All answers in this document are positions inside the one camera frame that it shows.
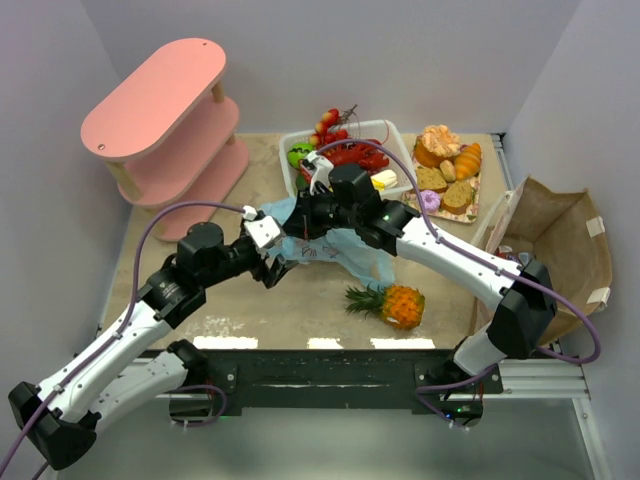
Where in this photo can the red snack packet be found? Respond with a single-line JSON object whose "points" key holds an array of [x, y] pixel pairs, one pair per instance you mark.
{"points": [[521, 257]]}

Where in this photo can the dark green toy vegetable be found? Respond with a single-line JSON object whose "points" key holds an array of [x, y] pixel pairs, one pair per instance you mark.
{"points": [[302, 181]]}

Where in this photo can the small toy bun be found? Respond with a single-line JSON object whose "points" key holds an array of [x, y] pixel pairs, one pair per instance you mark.
{"points": [[448, 171]]}

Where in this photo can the pink three-tier shelf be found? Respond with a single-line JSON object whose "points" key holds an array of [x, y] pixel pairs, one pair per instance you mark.
{"points": [[167, 135]]}

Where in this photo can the yellow toy bananas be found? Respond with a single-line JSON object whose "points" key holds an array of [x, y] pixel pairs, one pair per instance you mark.
{"points": [[379, 186]]}

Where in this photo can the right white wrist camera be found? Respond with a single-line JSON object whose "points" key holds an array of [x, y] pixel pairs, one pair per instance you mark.
{"points": [[319, 169]]}

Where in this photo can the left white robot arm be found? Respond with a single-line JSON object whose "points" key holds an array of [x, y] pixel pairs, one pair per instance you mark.
{"points": [[62, 415]]}

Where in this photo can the red toy lobster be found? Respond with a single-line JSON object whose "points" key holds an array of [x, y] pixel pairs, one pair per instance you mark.
{"points": [[369, 158]]}

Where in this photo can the orange toy pineapple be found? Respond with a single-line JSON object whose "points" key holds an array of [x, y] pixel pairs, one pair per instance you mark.
{"points": [[401, 307]]}

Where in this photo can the blue plastic bag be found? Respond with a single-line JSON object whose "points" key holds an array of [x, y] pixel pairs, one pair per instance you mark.
{"points": [[372, 268]]}

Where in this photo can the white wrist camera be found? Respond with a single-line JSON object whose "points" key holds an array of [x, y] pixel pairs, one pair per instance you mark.
{"points": [[319, 169], [264, 230]]}

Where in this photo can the brown jute grocery bag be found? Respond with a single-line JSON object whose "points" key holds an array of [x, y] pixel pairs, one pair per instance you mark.
{"points": [[564, 231]]}

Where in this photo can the red cherry sprig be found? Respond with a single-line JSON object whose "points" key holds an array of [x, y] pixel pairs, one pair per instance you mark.
{"points": [[333, 126]]}

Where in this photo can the toy bread slice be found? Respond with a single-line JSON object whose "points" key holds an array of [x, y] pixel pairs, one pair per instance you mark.
{"points": [[431, 179], [457, 198]]}

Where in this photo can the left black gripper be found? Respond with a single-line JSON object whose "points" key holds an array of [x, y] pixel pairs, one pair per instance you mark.
{"points": [[265, 266]]}

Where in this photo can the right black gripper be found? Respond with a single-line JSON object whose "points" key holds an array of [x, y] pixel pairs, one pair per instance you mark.
{"points": [[305, 216]]}

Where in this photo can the white plastic basket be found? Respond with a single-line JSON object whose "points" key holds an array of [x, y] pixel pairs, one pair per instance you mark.
{"points": [[382, 130]]}

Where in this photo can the floral serving tray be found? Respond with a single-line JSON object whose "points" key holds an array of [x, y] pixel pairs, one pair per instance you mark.
{"points": [[411, 199]]}

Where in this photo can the green toy watermelon ball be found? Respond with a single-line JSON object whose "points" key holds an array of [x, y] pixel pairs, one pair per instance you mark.
{"points": [[297, 153]]}

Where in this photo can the white green toy leek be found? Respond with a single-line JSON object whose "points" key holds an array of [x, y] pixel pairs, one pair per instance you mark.
{"points": [[388, 177]]}

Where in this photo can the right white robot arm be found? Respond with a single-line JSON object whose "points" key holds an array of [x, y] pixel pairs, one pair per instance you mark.
{"points": [[520, 296]]}

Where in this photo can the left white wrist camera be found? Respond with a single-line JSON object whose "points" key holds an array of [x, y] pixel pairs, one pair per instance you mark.
{"points": [[264, 230]]}

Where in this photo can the purple toy donut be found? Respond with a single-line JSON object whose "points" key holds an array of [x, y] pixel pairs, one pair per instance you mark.
{"points": [[431, 200]]}

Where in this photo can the toy croissant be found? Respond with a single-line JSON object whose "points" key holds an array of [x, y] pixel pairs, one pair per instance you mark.
{"points": [[468, 163]]}

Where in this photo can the black base frame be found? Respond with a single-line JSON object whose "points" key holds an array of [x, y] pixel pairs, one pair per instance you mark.
{"points": [[420, 381]]}

